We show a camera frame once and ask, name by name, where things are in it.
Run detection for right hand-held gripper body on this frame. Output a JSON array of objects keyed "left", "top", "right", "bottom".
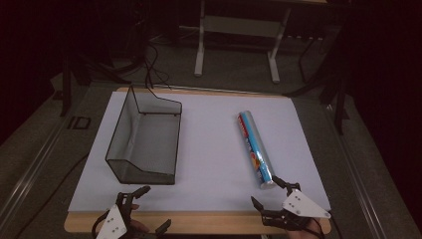
[{"left": 260, "top": 183, "right": 332, "bottom": 232}]

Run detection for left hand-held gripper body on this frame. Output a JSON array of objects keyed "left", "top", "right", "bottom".
[{"left": 95, "top": 192, "right": 157, "bottom": 239}]

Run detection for blue and silver foil roll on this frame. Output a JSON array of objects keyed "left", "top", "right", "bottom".
[{"left": 236, "top": 110, "right": 278, "bottom": 190}]

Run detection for black wire mesh basket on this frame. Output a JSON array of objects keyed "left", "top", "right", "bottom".
[{"left": 105, "top": 84, "right": 183, "bottom": 186}]

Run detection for person's left hand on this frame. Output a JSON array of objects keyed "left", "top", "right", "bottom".
[{"left": 127, "top": 203, "right": 151, "bottom": 234}]

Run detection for person's right hand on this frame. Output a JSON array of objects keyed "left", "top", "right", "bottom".
[{"left": 286, "top": 218, "right": 328, "bottom": 239}]

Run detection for white paper sheet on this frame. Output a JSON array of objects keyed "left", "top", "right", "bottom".
[{"left": 67, "top": 91, "right": 332, "bottom": 214}]

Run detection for black metal stand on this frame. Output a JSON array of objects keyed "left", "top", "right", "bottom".
[{"left": 329, "top": 19, "right": 350, "bottom": 135}]

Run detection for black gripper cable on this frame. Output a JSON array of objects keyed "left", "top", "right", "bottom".
[
  {"left": 91, "top": 210, "right": 111, "bottom": 239},
  {"left": 311, "top": 212, "right": 344, "bottom": 239}
]

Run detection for metal floor rail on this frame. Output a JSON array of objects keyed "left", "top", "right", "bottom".
[
  {"left": 0, "top": 115, "right": 74, "bottom": 221},
  {"left": 323, "top": 105, "right": 390, "bottom": 239}
]

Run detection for black floor cable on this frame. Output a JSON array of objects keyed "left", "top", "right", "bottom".
[{"left": 13, "top": 151, "right": 92, "bottom": 239}]

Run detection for black floor bracket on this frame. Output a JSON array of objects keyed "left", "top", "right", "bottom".
[{"left": 67, "top": 116, "right": 93, "bottom": 130}]

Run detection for black hanging cable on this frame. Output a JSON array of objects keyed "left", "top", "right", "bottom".
[{"left": 142, "top": 42, "right": 173, "bottom": 92}]

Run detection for white table frame legs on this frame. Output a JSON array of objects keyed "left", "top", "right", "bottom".
[{"left": 193, "top": 0, "right": 294, "bottom": 85}]

